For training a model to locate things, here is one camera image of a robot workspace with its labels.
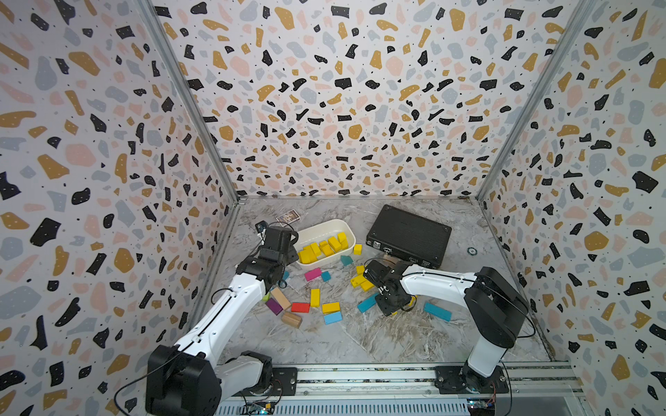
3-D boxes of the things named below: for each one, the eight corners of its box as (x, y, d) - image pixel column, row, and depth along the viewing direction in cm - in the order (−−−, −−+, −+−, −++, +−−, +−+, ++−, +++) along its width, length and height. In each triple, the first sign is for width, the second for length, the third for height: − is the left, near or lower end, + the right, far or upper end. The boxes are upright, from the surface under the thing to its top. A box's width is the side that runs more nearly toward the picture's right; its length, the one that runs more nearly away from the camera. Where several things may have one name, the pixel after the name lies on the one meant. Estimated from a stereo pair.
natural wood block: (281, 320, 87) (279, 317, 85) (285, 313, 89) (284, 309, 87) (298, 328, 86) (297, 325, 84) (302, 320, 87) (301, 317, 85)
